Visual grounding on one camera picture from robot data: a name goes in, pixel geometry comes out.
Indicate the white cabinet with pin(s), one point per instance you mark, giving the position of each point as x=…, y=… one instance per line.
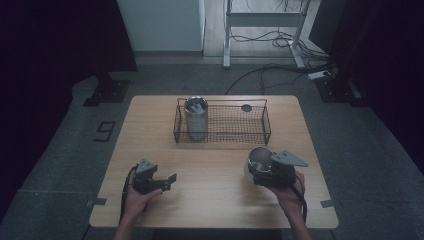
x=163, y=25

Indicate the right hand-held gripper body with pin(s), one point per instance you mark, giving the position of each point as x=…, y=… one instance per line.
x=278, y=175

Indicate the white power strip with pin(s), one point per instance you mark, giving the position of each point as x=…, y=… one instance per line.
x=318, y=75

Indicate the black curtain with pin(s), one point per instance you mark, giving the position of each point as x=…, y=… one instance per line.
x=50, y=50
x=383, y=50

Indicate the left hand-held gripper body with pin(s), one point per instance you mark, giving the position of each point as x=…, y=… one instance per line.
x=148, y=181

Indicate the dark round table disc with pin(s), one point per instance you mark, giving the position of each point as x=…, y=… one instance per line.
x=246, y=108

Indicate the black stand base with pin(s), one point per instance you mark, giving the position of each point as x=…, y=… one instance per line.
x=108, y=91
x=336, y=90

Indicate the tall stainless steel tumbler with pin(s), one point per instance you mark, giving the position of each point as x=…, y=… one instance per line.
x=196, y=116

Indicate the person's right hand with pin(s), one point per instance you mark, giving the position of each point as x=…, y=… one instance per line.
x=289, y=198

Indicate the person's left hand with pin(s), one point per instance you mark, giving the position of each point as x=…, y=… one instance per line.
x=138, y=201

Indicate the grey tape strip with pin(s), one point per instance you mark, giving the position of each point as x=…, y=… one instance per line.
x=97, y=202
x=327, y=203

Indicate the white standing desk frame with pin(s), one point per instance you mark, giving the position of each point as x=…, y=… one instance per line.
x=263, y=19

